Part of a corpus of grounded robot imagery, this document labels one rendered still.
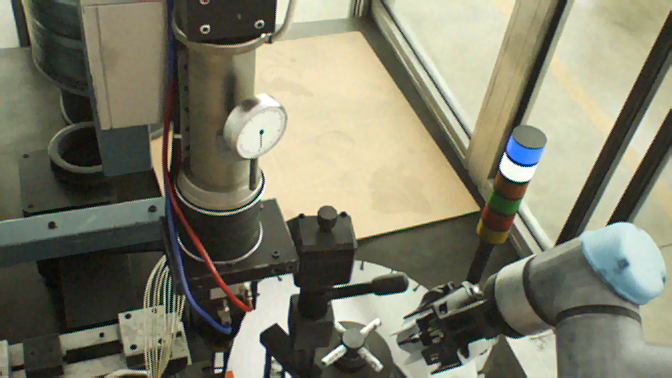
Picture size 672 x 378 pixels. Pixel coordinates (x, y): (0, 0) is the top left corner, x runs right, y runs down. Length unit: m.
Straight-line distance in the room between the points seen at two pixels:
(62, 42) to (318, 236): 0.76
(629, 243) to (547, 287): 0.09
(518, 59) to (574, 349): 0.73
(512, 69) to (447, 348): 0.65
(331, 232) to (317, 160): 0.80
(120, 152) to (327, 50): 1.06
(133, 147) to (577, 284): 0.44
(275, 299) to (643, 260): 0.49
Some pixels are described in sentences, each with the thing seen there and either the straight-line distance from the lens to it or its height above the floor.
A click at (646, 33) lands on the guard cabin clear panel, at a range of 1.13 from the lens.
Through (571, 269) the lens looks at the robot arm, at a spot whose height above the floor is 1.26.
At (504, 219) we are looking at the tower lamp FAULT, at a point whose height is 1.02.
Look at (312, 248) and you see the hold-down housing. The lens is 0.70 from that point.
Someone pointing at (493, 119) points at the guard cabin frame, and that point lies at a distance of 1.44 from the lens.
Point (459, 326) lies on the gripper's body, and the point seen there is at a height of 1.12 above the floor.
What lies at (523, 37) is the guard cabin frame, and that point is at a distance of 1.33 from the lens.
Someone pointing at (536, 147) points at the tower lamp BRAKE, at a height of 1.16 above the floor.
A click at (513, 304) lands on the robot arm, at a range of 0.78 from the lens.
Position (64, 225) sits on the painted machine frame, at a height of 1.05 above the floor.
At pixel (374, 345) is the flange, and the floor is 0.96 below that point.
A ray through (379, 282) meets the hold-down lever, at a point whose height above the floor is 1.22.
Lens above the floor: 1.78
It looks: 45 degrees down
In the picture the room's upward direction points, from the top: 10 degrees clockwise
